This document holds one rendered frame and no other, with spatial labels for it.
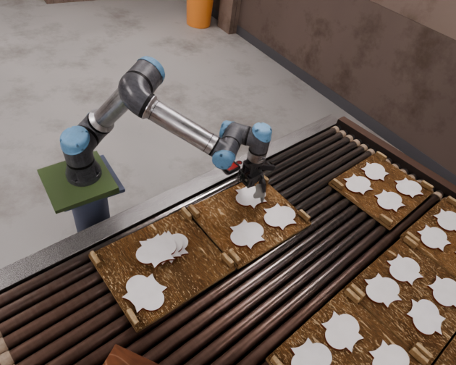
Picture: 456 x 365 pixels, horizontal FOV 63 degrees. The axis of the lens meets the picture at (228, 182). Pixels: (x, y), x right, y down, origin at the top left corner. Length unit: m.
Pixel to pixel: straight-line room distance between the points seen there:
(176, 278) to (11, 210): 1.85
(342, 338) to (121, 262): 0.80
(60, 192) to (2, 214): 1.29
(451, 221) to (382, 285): 0.57
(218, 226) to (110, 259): 0.44
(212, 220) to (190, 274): 0.27
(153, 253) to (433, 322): 1.02
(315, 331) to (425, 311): 0.43
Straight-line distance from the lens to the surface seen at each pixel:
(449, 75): 3.74
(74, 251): 1.50
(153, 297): 1.33
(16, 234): 2.85
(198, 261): 1.42
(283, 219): 1.60
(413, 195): 2.00
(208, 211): 1.57
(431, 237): 1.84
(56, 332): 1.35
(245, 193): 1.66
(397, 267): 1.64
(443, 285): 1.70
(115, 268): 1.41
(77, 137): 1.63
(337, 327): 1.39
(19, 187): 3.15
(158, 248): 1.41
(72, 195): 1.72
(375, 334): 1.45
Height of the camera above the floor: 2.11
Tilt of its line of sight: 43 degrees down
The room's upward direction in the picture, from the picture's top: 10 degrees clockwise
